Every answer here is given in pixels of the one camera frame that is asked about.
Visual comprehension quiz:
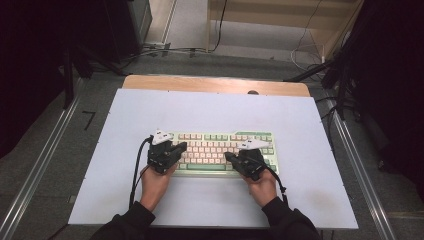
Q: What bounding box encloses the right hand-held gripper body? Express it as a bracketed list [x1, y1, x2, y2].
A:
[233, 137, 272, 183]

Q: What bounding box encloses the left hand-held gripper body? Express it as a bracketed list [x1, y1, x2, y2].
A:
[146, 128, 178, 175]

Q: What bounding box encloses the green and pink keyboard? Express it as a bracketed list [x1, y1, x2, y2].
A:
[166, 130, 280, 178]

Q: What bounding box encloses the person's right hand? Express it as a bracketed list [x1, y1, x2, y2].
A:
[242, 168, 279, 208]

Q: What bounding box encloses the person's left hand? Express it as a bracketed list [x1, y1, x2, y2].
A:
[139, 163, 178, 213]

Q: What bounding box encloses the white table board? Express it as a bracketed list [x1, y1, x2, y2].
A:
[68, 88, 359, 230]

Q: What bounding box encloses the wooden table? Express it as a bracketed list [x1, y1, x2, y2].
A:
[122, 74, 311, 98]

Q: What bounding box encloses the dark cabinet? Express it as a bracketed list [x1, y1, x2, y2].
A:
[103, 0, 153, 63]

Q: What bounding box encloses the light wooden shelf unit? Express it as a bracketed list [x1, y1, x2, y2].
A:
[205, 0, 365, 62]

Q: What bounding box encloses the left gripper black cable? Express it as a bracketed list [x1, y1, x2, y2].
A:
[128, 135, 155, 210]

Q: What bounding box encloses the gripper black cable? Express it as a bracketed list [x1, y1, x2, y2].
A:
[264, 165, 289, 207]
[128, 135, 155, 210]

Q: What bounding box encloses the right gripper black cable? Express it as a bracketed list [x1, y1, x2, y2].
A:
[264, 165, 289, 207]

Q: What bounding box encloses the black floor cable bundle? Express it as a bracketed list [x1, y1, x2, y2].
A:
[121, 46, 208, 64]

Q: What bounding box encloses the aluminium floor rail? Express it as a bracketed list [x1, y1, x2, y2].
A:
[0, 78, 82, 240]
[324, 98, 398, 240]

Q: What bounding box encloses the black hanging cable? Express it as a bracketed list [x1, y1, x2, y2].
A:
[212, 0, 229, 53]

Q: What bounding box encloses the white loose cable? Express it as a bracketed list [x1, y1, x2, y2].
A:
[290, 0, 327, 73]

